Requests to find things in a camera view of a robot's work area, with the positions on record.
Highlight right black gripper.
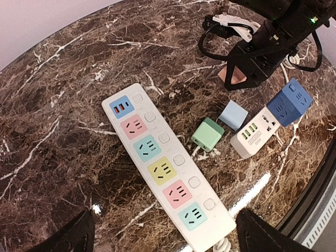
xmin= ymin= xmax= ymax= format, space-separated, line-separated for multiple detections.
xmin=224 ymin=41 xmax=286 ymax=91

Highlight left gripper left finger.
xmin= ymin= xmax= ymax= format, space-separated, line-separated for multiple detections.
xmin=28 ymin=210 xmax=95 ymax=251

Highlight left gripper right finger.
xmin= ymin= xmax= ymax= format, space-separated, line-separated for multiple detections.
xmin=236 ymin=208 xmax=311 ymax=252

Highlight pink plug adapter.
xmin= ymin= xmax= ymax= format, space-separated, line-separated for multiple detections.
xmin=218 ymin=67 xmax=247 ymax=85

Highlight light blue plug adapter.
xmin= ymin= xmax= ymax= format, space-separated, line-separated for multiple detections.
xmin=218 ymin=100 xmax=248 ymax=131

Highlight blue cube socket adapter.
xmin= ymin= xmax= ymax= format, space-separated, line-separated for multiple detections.
xmin=266 ymin=78 xmax=313 ymax=127

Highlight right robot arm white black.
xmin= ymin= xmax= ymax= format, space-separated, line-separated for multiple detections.
xmin=224 ymin=1 xmax=335 ymax=91

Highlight green plug adapter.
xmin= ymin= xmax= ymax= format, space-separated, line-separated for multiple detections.
xmin=191 ymin=117 xmax=225 ymax=152

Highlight long white colourful power strip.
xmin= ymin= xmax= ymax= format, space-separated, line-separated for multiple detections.
xmin=101 ymin=83 xmax=236 ymax=251

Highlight small white power strip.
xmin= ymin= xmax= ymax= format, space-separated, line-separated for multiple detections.
xmin=230 ymin=107 xmax=280 ymax=159

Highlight white cable long strip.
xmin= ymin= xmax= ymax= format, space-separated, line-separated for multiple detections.
xmin=213 ymin=237 xmax=232 ymax=252

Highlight black front table rail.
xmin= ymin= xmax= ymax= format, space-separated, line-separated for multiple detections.
xmin=276 ymin=139 xmax=335 ymax=238

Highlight white coiled cable small strip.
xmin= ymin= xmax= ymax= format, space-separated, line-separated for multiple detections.
xmin=280 ymin=54 xmax=300 ymax=83

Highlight white slotted cable duct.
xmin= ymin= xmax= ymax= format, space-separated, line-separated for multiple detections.
xmin=302 ymin=192 xmax=335 ymax=249

